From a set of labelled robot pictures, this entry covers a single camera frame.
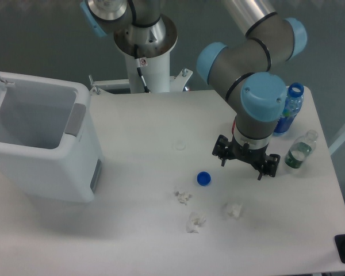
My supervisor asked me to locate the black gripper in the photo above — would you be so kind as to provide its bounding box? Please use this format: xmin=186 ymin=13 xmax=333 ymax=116
xmin=212 ymin=135 xmax=281 ymax=181

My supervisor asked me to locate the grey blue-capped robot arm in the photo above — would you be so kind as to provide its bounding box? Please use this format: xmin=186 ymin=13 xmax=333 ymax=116
xmin=80 ymin=1 xmax=307 ymax=177

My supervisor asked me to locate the right crumpled paper ball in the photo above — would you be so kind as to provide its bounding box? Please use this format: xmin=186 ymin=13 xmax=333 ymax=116
xmin=224 ymin=202 xmax=243 ymax=220

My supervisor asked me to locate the crumpled paper ball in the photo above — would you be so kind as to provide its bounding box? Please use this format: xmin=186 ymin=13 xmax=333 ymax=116
xmin=224 ymin=202 xmax=243 ymax=220
xmin=186 ymin=212 xmax=206 ymax=233
xmin=174 ymin=187 xmax=192 ymax=205

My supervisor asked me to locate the left crumpled paper ball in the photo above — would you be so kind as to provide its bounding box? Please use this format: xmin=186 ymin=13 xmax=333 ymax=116
xmin=174 ymin=187 xmax=192 ymax=205

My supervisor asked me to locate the middle crumpled paper ball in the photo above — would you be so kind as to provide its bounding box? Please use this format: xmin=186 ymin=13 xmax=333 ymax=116
xmin=186 ymin=212 xmax=206 ymax=233

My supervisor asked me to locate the blue bottle cap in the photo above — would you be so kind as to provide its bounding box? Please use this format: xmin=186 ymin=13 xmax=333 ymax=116
xmin=196 ymin=171 xmax=212 ymax=187

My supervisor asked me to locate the clear green-label bottle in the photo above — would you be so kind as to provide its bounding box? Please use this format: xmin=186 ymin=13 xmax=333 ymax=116
xmin=285 ymin=129 xmax=318 ymax=169

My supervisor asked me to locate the clear bottle cap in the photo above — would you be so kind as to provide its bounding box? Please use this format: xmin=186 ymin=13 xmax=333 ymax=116
xmin=174 ymin=139 xmax=186 ymax=151

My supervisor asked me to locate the blue plastic bottle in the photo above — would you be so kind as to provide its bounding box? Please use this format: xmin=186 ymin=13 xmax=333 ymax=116
xmin=274 ymin=82 xmax=304 ymax=136

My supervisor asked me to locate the white trash bin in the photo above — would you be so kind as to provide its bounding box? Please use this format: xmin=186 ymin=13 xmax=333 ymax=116
xmin=0 ymin=72 xmax=104 ymax=202

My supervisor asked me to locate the white mounting bracket frame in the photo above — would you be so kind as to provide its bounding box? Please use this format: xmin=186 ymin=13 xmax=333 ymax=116
xmin=88 ymin=68 xmax=193 ymax=95

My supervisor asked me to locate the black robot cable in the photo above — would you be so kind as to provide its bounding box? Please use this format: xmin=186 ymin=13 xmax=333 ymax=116
xmin=133 ymin=44 xmax=151 ymax=94

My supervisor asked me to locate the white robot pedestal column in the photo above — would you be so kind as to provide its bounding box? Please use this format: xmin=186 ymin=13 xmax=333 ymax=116
xmin=114 ymin=14 xmax=178 ymax=93

